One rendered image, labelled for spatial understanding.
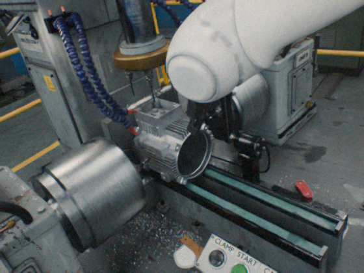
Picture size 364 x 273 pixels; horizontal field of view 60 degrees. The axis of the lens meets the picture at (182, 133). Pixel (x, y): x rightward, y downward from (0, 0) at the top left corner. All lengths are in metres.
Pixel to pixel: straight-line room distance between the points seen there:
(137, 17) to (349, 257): 0.83
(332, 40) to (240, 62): 3.59
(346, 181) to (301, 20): 0.87
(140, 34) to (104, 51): 0.24
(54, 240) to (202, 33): 0.52
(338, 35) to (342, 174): 2.85
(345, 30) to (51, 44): 3.35
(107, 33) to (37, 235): 0.66
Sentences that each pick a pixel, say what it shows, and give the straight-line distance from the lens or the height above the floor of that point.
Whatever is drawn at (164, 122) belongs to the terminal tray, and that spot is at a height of 1.12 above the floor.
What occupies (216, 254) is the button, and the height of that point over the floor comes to 1.07.
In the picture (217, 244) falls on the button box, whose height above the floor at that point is 1.08.
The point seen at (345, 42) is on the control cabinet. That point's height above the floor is 0.39.
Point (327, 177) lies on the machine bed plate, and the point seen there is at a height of 0.80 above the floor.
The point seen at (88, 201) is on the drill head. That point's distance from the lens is 0.76.
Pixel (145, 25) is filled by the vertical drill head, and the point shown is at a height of 1.40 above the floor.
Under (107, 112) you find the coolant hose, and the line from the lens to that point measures 0.82.
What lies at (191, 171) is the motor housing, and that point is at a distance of 1.03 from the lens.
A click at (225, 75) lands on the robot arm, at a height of 1.42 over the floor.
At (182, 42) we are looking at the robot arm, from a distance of 0.40.
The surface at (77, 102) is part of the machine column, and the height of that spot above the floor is 1.20.
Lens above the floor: 1.56
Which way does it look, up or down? 30 degrees down
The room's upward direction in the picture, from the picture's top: 11 degrees counter-clockwise
